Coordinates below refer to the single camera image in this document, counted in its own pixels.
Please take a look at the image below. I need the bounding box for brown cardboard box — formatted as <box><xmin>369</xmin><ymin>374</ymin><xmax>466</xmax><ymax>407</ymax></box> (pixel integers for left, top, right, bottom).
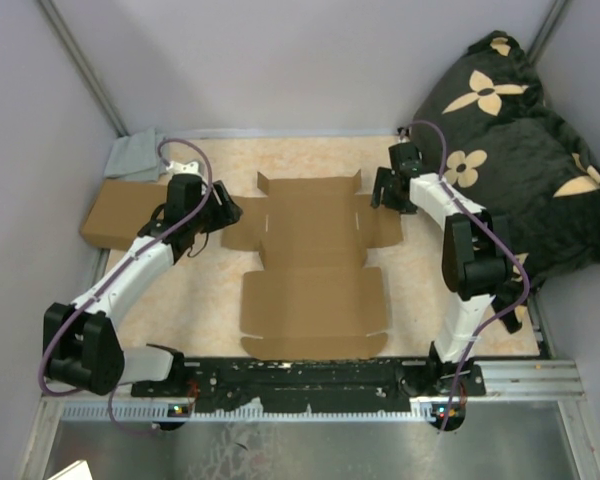
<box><xmin>80</xmin><ymin>179</ymin><xmax>167</xmax><ymax>251</ymax></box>
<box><xmin>221</xmin><ymin>172</ymin><xmax>403</xmax><ymax>361</ymax></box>

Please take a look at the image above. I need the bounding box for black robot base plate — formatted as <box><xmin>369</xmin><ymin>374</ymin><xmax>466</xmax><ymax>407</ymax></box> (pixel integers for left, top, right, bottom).
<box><xmin>131</xmin><ymin>355</ymin><xmax>486</xmax><ymax>431</ymax></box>

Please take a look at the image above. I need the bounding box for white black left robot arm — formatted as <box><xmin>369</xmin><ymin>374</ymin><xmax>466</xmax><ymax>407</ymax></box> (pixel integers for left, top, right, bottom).
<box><xmin>37</xmin><ymin>173</ymin><xmax>242</xmax><ymax>397</ymax></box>

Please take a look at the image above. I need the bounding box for black floral plush pillow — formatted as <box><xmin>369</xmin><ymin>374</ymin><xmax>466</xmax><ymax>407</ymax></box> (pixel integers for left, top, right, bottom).
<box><xmin>401</xmin><ymin>31</ymin><xmax>600</xmax><ymax>312</ymax></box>

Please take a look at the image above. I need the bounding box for closed brown cardboard box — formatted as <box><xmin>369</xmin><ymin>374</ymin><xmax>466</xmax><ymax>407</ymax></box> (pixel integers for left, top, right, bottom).
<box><xmin>80</xmin><ymin>179</ymin><xmax>167</xmax><ymax>251</ymax></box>

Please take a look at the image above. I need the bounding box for grey folded cloth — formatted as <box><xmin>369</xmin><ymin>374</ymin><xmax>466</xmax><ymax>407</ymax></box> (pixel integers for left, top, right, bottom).
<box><xmin>104</xmin><ymin>128</ymin><xmax>166</xmax><ymax>182</ymax></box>

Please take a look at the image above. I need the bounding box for white paper corner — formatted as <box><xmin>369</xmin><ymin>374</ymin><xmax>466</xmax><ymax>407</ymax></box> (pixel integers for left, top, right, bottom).
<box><xmin>48</xmin><ymin>460</ymin><xmax>93</xmax><ymax>480</ymax></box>

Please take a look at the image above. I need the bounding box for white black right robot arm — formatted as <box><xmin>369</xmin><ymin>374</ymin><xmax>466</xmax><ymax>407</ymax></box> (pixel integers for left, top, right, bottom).
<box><xmin>371</xmin><ymin>142</ymin><xmax>513</xmax><ymax>396</ymax></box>

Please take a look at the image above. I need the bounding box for aluminium frame rail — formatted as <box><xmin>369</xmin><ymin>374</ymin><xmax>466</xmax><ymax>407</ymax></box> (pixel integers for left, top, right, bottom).
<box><xmin>39</xmin><ymin>359</ymin><xmax>589</xmax><ymax>424</ymax></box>

